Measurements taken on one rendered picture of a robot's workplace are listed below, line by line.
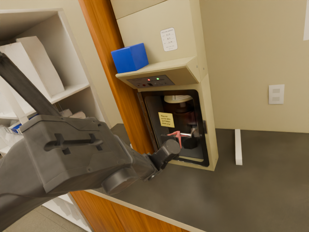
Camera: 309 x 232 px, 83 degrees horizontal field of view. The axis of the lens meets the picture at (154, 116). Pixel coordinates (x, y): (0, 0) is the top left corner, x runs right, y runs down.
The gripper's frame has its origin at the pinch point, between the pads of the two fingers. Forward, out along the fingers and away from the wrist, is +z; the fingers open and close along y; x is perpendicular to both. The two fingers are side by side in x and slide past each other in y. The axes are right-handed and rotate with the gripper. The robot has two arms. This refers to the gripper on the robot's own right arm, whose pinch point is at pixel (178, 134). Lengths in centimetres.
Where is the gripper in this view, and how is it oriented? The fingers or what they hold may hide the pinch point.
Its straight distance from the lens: 79.9
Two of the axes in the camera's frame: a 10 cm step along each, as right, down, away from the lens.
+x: -8.4, -0.1, 5.4
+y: -2.5, -8.8, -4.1
